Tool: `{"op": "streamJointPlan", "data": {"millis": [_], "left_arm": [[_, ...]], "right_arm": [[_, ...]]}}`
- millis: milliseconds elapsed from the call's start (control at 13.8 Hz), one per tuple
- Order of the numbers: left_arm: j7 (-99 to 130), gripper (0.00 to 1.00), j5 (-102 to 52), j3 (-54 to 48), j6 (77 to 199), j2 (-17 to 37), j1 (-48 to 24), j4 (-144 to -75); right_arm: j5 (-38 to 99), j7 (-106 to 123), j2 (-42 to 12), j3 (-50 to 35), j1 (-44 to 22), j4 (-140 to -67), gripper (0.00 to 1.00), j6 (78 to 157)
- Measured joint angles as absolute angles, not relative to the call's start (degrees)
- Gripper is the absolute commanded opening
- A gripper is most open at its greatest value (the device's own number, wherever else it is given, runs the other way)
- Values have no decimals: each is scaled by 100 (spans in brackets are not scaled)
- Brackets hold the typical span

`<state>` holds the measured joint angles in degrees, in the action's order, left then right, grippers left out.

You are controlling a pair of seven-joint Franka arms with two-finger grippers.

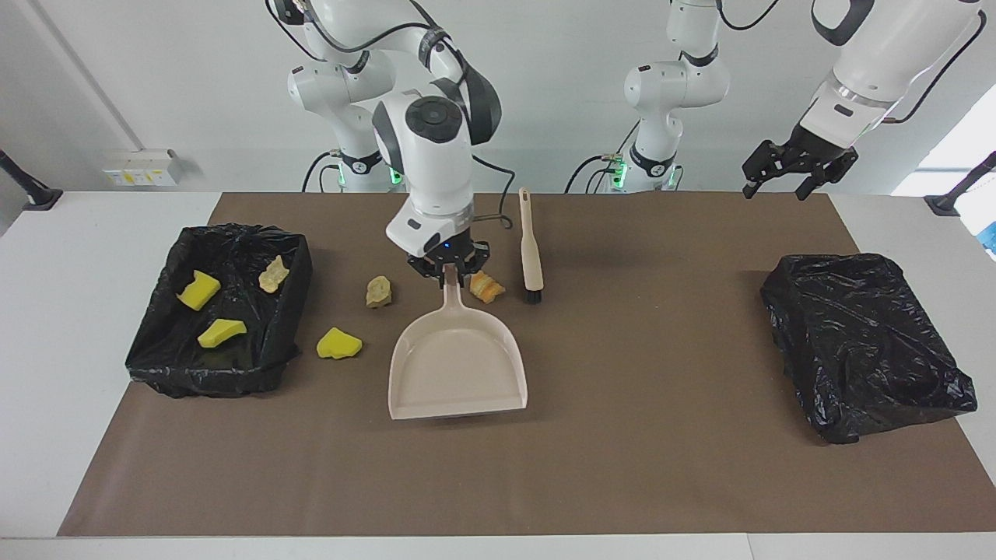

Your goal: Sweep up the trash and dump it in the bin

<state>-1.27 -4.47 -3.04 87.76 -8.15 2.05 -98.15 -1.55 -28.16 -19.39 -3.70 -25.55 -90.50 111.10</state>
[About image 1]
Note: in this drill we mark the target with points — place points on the large notched yellow sponge piece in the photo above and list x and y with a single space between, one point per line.
198 289

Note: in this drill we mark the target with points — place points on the rounded yellow sponge piece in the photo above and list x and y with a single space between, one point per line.
338 344

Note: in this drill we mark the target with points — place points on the blue packet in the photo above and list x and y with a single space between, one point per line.
990 237

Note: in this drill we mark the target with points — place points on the small yellow sponge piece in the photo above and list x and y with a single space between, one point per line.
222 332

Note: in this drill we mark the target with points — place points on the black bag lined bin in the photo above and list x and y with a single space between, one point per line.
249 342
856 350

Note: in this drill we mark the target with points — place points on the black stand foot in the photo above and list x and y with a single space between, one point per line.
31 190
953 198

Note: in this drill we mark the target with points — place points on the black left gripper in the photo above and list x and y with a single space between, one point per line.
811 149

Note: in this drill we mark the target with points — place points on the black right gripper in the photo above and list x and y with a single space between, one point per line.
447 250

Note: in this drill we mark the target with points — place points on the orange striped croissant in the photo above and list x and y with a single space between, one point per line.
488 287

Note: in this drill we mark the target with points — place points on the brown table mat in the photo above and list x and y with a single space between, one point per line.
498 467

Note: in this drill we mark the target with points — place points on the pale tan dumpling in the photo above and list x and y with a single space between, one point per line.
379 292

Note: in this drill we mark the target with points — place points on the pale striped croissant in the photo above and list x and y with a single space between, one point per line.
273 274

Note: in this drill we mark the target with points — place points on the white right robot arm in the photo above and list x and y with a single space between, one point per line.
436 132

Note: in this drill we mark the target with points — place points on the white wall socket box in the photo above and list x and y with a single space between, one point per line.
144 167

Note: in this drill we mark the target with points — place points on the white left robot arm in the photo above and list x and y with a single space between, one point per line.
677 85

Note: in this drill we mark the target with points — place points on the pale pink plastic dustpan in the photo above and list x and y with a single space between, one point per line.
459 358

